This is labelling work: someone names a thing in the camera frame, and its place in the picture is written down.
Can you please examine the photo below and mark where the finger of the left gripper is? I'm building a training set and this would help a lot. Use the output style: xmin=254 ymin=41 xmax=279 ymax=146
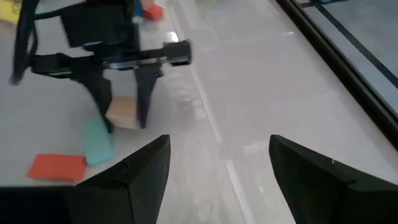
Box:
xmin=132 ymin=65 xmax=165 ymax=130
xmin=70 ymin=67 xmax=115 ymax=135

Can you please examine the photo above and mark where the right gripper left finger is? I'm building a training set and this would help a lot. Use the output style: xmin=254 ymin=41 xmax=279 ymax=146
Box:
xmin=65 ymin=134 xmax=171 ymax=224

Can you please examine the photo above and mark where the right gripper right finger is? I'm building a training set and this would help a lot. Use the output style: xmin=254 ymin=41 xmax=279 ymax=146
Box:
xmin=269 ymin=134 xmax=398 ymax=224

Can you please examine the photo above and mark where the blue wooden cube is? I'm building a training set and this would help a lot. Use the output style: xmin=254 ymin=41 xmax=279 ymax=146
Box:
xmin=134 ymin=0 xmax=144 ymax=18

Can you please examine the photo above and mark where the red wooden cube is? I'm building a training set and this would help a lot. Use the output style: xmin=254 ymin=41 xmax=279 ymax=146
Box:
xmin=142 ymin=3 xmax=165 ymax=22

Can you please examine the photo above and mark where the sage green flat block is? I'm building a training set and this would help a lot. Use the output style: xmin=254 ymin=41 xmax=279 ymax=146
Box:
xmin=81 ymin=117 xmax=115 ymax=166

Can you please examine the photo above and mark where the red-orange flat block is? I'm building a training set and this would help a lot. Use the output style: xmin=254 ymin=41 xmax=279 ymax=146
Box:
xmin=26 ymin=153 xmax=88 ymax=183

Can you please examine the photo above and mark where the pale tape strip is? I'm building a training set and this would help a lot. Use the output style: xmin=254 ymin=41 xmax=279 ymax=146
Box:
xmin=166 ymin=0 xmax=257 ymax=224

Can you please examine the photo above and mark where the orange wooden block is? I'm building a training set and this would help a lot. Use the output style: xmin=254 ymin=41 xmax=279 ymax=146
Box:
xmin=0 ymin=0 xmax=22 ymax=25

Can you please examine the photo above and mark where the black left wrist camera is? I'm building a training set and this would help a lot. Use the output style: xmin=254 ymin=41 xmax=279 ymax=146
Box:
xmin=60 ymin=0 xmax=139 ymax=49

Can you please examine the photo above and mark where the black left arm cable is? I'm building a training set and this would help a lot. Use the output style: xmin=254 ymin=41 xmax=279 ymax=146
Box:
xmin=10 ymin=0 xmax=40 ymax=85

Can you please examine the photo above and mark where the black table frame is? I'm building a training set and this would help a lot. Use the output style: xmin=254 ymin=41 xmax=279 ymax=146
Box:
xmin=275 ymin=0 xmax=398 ymax=143

